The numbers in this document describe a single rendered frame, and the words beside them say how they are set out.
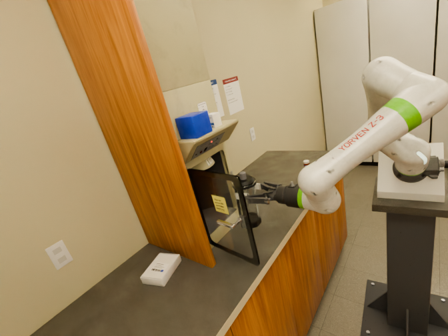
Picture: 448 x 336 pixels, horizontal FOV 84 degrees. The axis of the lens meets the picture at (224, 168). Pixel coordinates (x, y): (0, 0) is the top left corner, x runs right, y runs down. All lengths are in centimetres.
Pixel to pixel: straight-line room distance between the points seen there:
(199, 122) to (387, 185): 102
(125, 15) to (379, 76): 85
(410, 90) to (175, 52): 84
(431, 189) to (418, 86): 67
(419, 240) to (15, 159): 188
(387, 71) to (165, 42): 81
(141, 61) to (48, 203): 74
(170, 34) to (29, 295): 121
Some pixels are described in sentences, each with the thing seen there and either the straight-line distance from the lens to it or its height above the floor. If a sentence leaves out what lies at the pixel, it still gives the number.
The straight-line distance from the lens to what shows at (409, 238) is 166.
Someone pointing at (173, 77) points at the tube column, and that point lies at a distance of 110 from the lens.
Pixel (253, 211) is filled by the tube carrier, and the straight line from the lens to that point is 116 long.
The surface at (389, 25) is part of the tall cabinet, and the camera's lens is 377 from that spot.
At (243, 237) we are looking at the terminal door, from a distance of 101.
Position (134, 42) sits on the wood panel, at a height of 188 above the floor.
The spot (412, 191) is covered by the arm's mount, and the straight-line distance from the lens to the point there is 152.
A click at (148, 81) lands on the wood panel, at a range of 93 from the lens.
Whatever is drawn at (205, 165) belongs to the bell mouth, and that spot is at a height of 134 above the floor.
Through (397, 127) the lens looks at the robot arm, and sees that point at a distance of 92.
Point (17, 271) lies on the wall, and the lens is 135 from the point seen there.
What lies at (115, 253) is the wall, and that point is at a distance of 149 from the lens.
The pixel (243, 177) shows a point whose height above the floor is 128.
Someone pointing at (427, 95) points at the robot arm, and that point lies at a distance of 97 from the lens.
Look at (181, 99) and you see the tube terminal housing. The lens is 111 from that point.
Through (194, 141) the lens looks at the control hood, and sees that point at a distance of 98.
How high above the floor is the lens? 172
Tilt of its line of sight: 20 degrees down
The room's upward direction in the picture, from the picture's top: 14 degrees counter-clockwise
